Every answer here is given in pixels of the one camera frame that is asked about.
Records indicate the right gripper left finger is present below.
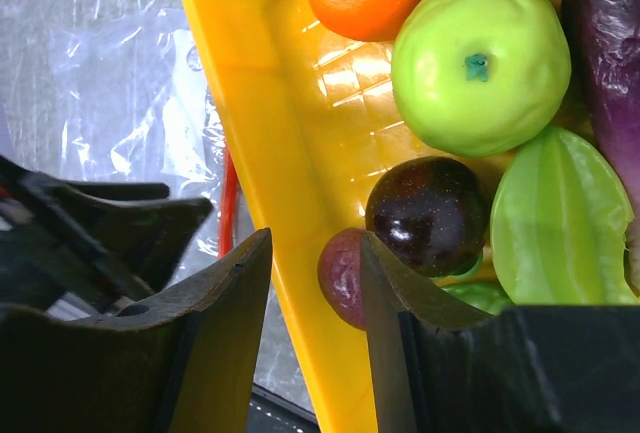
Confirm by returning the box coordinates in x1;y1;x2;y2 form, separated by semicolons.
1;228;272;432

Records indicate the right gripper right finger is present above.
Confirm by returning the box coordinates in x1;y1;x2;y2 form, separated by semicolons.
361;234;639;432

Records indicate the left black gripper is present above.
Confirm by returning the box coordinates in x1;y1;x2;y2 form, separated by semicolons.
1;158;213;312

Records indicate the bumpy green toy fruit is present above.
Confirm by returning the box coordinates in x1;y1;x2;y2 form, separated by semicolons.
441;281;514;315

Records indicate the maroon toy passion fruit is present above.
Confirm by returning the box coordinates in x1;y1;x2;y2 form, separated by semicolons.
317;227;366;330

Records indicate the clear zip top bag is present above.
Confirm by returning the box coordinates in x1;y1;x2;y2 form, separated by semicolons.
0;0;321;414

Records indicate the dark purple toy plum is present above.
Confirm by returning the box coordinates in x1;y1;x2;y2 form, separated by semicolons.
365;156;490;278

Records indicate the green toy starfruit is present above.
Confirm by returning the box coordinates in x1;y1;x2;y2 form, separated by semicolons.
490;126;639;306

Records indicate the yellow plastic tray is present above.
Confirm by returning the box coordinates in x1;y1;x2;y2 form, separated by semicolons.
180;0;640;433

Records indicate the green toy apple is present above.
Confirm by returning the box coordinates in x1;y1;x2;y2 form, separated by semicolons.
391;0;571;157

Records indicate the purple toy eggplant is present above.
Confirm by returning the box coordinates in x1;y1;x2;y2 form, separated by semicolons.
561;0;639;293

